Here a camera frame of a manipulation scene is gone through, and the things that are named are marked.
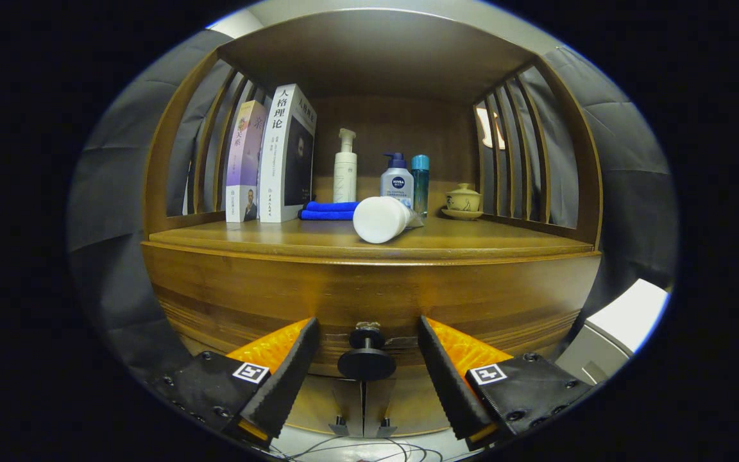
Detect black floor cables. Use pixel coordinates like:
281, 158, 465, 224
273, 435, 447, 462

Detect black drawer knob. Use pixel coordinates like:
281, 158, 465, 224
337, 327, 397, 382

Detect slim teal bottle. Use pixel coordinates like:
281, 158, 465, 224
411, 155, 430, 218

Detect white pump bottle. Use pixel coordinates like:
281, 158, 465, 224
333, 128, 358, 203

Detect brown wooden countertop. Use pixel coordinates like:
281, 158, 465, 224
148, 215, 596, 261

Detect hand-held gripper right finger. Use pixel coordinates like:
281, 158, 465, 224
417, 314, 595, 451

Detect white blue-capped lotion bottle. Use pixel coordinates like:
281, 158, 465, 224
380, 152, 414, 209

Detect thick white book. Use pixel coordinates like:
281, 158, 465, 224
259, 83, 318, 223

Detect brown wooden cabinet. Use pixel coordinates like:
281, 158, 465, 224
140, 8, 604, 440

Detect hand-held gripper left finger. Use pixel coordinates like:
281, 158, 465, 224
151, 316, 320, 450

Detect purple book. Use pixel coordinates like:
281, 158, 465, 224
225, 99, 269, 223

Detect folded blue cloth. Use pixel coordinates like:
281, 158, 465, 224
299, 201, 361, 221

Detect beige lidded tea cup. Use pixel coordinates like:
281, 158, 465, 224
445, 183, 482, 212

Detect white green cream tube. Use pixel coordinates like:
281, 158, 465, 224
352, 196, 425, 244

